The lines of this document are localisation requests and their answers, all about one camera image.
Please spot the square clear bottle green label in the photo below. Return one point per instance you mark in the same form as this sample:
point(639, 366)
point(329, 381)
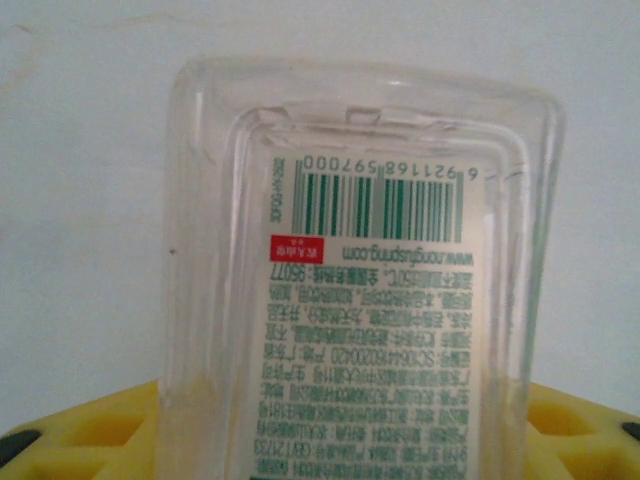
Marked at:
point(370, 300)

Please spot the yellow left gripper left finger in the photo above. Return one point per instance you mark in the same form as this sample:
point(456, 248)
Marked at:
point(90, 440)

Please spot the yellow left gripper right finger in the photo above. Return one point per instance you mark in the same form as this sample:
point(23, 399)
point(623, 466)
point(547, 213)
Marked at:
point(575, 445)

